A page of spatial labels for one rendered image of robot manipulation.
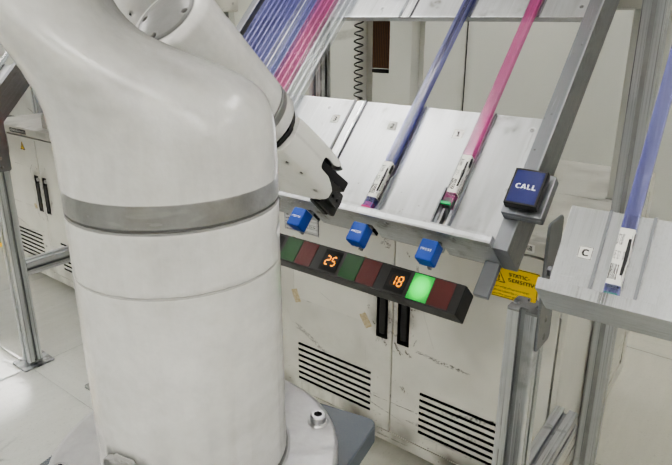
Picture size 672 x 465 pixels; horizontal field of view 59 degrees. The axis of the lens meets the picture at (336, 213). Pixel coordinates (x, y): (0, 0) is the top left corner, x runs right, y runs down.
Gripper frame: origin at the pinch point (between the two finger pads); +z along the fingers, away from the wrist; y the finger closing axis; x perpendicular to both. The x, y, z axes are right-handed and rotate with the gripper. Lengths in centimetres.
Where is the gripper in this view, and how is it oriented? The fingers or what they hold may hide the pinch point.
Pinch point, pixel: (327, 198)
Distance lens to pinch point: 75.7
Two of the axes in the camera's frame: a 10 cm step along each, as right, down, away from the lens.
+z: 4.4, 4.8, 7.6
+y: 7.9, 1.9, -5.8
